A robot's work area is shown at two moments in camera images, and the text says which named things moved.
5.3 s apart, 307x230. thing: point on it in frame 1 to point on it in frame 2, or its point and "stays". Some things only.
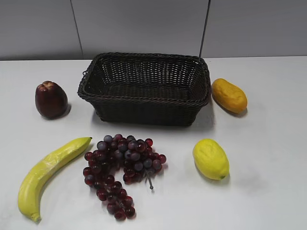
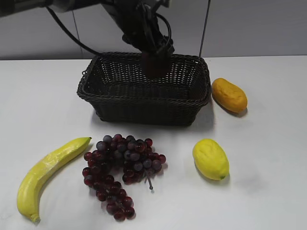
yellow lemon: (210, 159) stays
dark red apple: (51, 99) to (155, 67)
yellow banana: (29, 194) stays
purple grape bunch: (135, 157) stays
